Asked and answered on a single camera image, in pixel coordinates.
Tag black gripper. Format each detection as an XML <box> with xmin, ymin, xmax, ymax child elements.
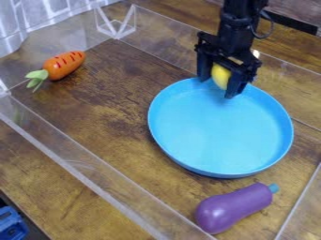
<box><xmin>194</xmin><ymin>12</ymin><xmax>262</xmax><ymax>99</ymax></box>

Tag yellow toy lemon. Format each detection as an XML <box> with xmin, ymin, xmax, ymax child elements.
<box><xmin>210</xmin><ymin>65</ymin><xmax>231</xmax><ymax>90</ymax></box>

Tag blue round tray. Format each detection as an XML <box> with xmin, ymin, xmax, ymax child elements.
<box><xmin>148</xmin><ymin>78</ymin><xmax>293</xmax><ymax>178</ymax></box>

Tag orange toy carrot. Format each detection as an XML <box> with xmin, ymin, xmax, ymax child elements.
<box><xmin>25</xmin><ymin>51</ymin><xmax>87</xmax><ymax>91</ymax></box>

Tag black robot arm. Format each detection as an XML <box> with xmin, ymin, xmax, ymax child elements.
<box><xmin>194</xmin><ymin>0</ymin><xmax>270</xmax><ymax>98</ymax></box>

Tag purple toy eggplant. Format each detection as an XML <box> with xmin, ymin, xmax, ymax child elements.
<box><xmin>195</xmin><ymin>183</ymin><xmax>279</xmax><ymax>234</ymax></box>

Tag blue plastic object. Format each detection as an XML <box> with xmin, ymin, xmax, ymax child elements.
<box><xmin>0</xmin><ymin>206</ymin><xmax>29</xmax><ymax>240</ymax></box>

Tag black cable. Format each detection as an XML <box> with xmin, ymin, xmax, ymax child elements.
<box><xmin>250</xmin><ymin>10</ymin><xmax>275</xmax><ymax>40</ymax></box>

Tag clear acrylic enclosure wall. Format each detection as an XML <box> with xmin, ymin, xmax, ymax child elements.
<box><xmin>0</xmin><ymin>0</ymin><xmax>321</xmax><ymax>240</ymax></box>

